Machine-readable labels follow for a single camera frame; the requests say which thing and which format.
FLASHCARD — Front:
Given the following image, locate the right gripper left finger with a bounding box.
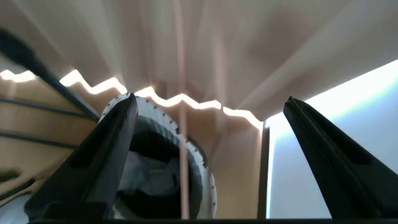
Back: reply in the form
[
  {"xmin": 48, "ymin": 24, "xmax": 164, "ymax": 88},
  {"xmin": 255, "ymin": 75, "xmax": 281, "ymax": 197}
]
[{"xmin": 24, "ymin": 93, "xmax": 139, "ymax": 220}]

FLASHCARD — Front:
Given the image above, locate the black clothes rack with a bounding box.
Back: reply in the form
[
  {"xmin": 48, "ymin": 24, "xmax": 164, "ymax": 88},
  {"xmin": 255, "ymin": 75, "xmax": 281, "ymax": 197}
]
[{"xmin": 0, "ymin": 27, "xmax": 101, "ymax": 202}]

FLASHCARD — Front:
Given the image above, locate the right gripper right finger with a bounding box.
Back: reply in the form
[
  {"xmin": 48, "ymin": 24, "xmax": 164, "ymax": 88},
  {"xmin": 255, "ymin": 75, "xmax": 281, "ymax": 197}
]
[{"xmin": 282, "ymin": 95, "xmax": 398, "ymax": 219}]

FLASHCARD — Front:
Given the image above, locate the pale grey garment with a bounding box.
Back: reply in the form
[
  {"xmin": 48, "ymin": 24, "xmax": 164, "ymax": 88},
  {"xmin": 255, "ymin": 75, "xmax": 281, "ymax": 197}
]
[{"xmin": 117, "ymin": 151, "xmax": 182, "ymax": 197}]

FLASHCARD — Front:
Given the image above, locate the white laundry basket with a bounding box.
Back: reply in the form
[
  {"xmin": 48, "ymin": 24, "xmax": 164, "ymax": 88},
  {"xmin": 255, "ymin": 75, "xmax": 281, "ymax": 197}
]
[{"xmin": 99, "ymin": 92, "xmax": 218, "ymax": 220}]

